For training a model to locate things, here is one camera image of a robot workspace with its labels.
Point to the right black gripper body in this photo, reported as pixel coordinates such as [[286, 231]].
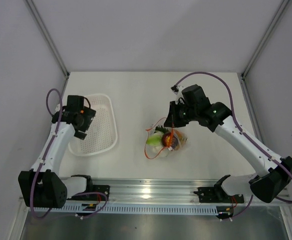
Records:
[[191, 112]]

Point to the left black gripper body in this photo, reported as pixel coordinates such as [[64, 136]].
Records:
[[87, 118]]

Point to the left aluminium frame post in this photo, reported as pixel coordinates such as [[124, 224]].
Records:
[[30, 4]]

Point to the aluminium mounting rail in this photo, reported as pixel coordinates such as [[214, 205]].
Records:
[[137, 191]]

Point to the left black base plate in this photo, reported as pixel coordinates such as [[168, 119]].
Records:
[[100, 190]]

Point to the dark red fruit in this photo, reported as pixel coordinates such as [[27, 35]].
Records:
[[169, 140]]

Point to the aluminium frame post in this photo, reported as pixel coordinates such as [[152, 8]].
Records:
[[30, 4], [269, 31]]

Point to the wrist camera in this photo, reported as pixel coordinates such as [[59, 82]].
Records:
[[57, 109], [177, 90]]

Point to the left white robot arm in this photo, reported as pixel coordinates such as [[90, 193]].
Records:
[[41, 186]]

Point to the clear zip bag orange zipper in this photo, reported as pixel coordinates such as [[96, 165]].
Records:
[[151, 130]]

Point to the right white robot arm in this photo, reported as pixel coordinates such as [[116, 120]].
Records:
[[272, 172]]

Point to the right aluminium frame post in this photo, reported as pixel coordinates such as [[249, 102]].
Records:
[[269, 31]]

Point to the white perforated plastic basket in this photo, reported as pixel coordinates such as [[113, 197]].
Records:
[[102, 134]]

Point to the green white cabbage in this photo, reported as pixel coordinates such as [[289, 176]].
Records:
[[154, 147]]

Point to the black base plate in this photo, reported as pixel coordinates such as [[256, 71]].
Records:
[[208, 194], [100, 190]]

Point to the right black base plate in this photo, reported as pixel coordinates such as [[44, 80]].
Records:
[[208, 194]]

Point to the small orange pineapple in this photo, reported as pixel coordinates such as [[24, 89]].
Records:
[[182, 138]]

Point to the slotted grey cable duct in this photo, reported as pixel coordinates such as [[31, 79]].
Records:
[[118, 208]]

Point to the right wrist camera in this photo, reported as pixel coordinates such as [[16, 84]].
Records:
[[177, 90]]

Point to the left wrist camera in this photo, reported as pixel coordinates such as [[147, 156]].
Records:
[[57, 109]]

